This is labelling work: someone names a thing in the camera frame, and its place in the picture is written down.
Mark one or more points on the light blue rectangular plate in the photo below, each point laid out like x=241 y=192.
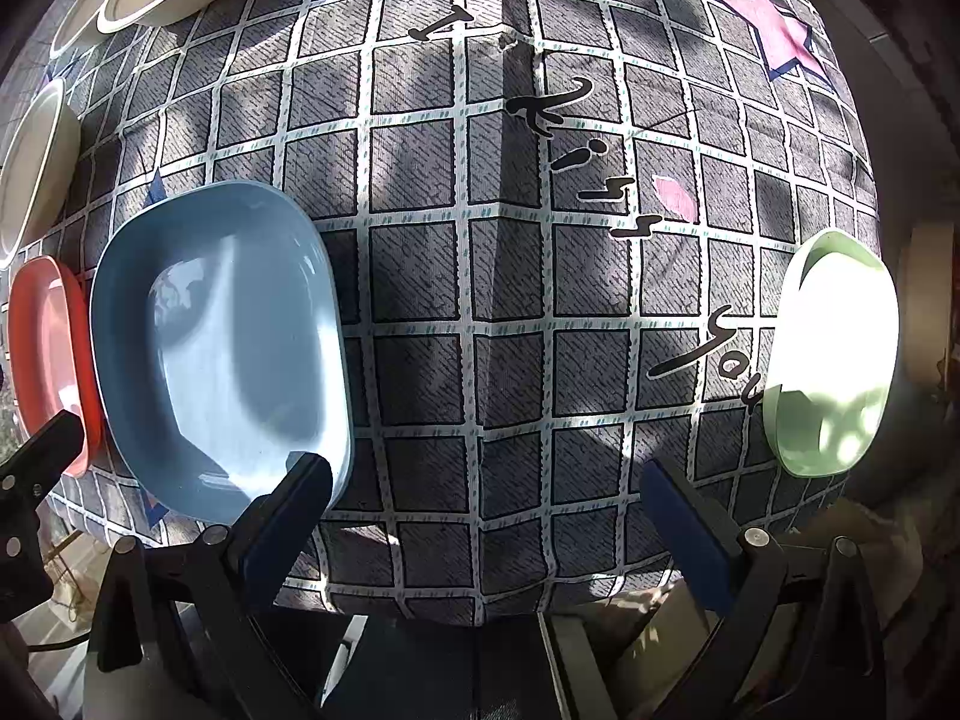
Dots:
x=219 y=349

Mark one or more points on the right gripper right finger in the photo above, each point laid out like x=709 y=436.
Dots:
x=760 y=628

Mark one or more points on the red rectangular plate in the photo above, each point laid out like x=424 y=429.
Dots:
x=50 y=353

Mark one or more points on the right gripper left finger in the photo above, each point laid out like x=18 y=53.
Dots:
x=177 y=631

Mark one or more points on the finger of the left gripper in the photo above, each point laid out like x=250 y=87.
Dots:
x=27 y=478

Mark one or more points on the grey checked star tablecloth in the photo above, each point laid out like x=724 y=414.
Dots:
x=558 y=230

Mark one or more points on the light green rectangular plate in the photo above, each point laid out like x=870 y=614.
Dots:
x=833 y=356

